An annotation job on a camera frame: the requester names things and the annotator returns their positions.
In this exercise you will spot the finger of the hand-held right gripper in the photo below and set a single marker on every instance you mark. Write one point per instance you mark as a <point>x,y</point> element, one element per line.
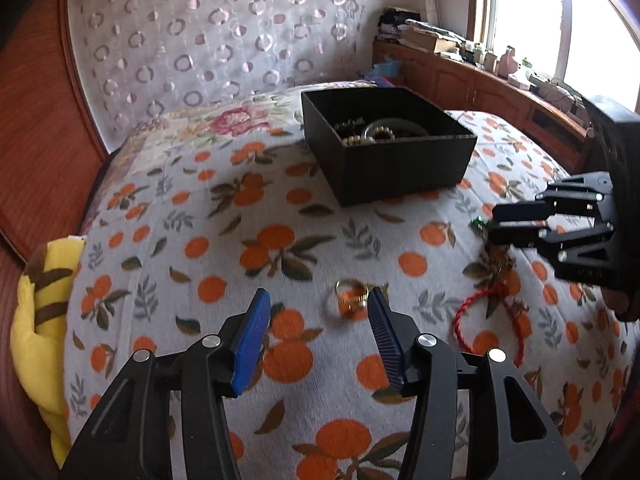
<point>515,236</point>
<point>520,212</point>

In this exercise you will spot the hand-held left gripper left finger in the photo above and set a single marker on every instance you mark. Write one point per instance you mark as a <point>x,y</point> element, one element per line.
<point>250,340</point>

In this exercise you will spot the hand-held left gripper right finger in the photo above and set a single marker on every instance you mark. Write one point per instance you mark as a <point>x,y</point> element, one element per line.
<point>387,340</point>

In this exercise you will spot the small green ornament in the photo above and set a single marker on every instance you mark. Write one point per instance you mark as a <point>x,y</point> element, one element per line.
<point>478,223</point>

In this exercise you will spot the black cardboard box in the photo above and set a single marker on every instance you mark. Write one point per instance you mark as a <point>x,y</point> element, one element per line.
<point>400,170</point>

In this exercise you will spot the wide bangle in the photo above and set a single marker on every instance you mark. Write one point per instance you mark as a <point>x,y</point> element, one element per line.
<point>400,121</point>

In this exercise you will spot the rhinestone hair comb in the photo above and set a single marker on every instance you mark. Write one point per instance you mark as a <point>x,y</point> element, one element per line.
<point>347,125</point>

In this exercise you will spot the person's right hand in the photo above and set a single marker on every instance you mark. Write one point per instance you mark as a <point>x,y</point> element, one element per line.
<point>625,305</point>

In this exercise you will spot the white power strip clutter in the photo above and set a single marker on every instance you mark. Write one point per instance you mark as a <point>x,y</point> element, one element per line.
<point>555,92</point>

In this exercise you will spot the orange fruit print cloth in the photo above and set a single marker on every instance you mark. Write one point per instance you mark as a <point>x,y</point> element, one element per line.
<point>200,240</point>

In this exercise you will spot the white tissue box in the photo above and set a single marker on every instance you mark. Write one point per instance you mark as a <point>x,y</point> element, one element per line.
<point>519,81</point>

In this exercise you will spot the wooden cabinet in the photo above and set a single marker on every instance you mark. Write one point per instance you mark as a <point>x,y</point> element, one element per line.
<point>450,80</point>

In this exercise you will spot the pink figurine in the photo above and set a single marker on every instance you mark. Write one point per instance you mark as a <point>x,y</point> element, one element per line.
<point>507,60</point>

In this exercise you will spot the row of small bottles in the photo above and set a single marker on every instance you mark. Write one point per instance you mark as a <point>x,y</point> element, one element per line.
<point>480,55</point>

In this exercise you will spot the window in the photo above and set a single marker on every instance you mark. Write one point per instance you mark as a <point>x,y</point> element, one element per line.
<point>525,5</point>

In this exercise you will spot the purple blanket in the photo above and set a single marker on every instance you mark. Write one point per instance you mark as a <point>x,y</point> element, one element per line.
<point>380,80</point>

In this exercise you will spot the blue plastic bag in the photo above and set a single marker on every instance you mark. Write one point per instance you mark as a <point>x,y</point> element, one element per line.
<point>387,67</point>

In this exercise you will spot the stack of books and papers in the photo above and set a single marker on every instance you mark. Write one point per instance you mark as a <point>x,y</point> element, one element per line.
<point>420,32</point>

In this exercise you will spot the yellow plush toy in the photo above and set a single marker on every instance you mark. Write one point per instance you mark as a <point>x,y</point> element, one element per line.
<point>35,320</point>

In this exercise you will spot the floral bedspread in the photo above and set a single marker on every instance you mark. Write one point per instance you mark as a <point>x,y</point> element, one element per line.
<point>235,120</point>

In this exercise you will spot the circle patterned sheer curtain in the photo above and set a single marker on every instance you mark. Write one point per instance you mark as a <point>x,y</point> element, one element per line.
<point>200,35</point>

